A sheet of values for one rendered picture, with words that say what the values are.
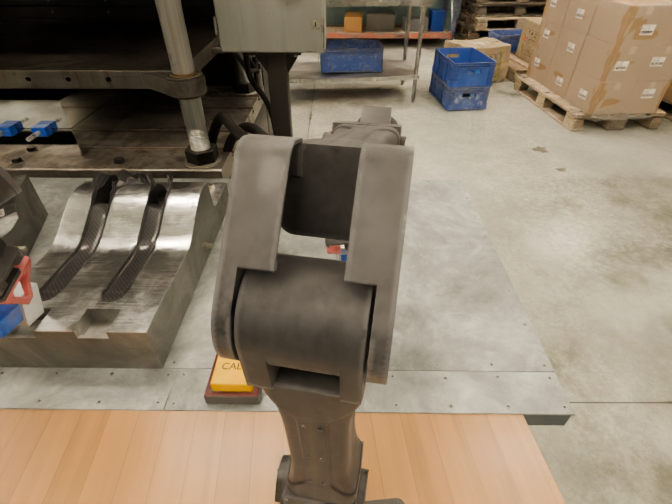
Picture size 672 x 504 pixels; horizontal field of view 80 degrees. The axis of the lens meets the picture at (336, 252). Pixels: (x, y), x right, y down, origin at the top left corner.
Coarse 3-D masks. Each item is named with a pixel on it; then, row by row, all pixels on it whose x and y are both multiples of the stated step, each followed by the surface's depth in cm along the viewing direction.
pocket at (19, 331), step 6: (48, 312) 63; (42, 318) 64; (36, 324) 63; (12, 330) 61; (18, 330) 62; (24, 330) 62; (30, 330) 62; (6, 336) 60; (12, 336) 60; (18, 336) 60; (24, 336) 60; (30, 336) 60
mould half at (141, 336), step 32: (128, 192) 81; (192, 192) 81; (224, 192) 98; (64, 224) 77; (128, 224) 77; (192, 224) 77; (64, 256) 73; (96, 256) 73; (128, 256) 73; (160, 256) 73; (192, 256) 77; (64, 288) 66; (96, 288) 66; (160, 288) 66; (192, 288) 77; (64, 320) 60; (128, 320) 60; (160, 320) 63; (0, 352) 62; (32, 352) 62; (64, 352) 62; (96, 352) 62; (128, 352) 61; (160, 352) 63
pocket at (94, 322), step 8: (88, 312) 62; (96, 312) 63; (104, 312) 63; (112, 312) 62; (80, 320) 60; (88, 320) 62; (96, 320) 64; (104, 320) 64; (112, 320) 64; (80, 328) 60; (88, 328) 62; (96, 328) 62; (104, 328) 62; (80, 336) 60; (88, 336) 60; (96, 336) 60; (104, 336) 60
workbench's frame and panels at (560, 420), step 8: (528, 416) 59; (536, 416) 59; (544, 416) 59; (552, 416) 59; (560, 416) 59; (568, 416) 59; (528, 424) 60; (536, 424) 60; (544, 424) 60; (552, 424) 60; (560, 424) 60
